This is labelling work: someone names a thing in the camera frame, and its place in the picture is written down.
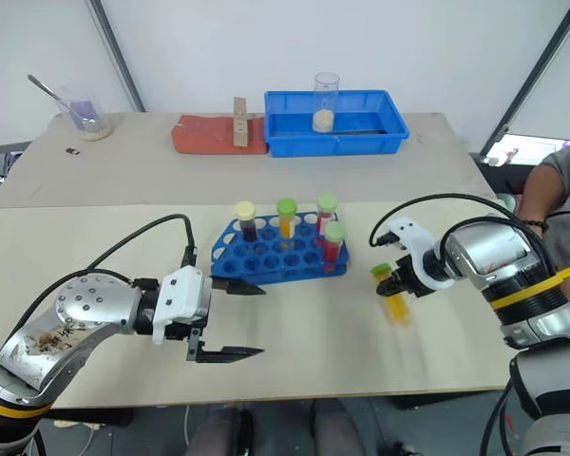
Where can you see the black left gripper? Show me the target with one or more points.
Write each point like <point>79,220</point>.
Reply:
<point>195,343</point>

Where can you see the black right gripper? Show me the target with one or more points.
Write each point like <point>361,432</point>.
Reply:
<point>411,278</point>

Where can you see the green-capped yellow liquid tube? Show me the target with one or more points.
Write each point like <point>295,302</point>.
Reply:
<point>286,223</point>
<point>398,309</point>

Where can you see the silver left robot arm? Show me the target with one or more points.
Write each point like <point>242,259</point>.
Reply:
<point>81,309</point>

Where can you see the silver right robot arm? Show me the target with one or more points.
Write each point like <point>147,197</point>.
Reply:
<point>508,266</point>

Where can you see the blue test tube rack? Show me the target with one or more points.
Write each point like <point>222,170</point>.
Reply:
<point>266,263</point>

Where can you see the green-capped red liquid tube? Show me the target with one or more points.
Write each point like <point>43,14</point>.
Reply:
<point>326,214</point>
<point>333,247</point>

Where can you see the yellow-capped dark red tube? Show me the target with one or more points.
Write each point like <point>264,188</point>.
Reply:
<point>247,221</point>

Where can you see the black table support bar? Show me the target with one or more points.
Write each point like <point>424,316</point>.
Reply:
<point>90,418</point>

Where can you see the clear cylinder with grains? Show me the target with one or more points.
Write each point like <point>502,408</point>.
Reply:
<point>324,119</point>

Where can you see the blue plastic bin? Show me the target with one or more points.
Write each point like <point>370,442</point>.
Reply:
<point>285,138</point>

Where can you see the red mat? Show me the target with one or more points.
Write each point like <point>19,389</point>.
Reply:
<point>204,138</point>

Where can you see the small black clip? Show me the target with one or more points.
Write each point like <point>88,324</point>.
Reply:
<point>72,151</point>

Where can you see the glass beaker with grains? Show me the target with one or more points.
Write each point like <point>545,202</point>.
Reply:
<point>90,121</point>

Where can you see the metal spoon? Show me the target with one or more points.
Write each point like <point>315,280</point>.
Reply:
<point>47,90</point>

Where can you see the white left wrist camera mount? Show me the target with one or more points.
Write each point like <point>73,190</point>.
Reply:
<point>183,297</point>

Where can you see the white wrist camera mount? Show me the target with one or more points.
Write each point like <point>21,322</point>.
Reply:
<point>411,233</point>
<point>183,297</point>

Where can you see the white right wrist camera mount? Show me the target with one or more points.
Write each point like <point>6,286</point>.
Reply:
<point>411,233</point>

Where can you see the grey metal frame pole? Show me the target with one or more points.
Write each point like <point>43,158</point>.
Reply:
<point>116,52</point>
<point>532,76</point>

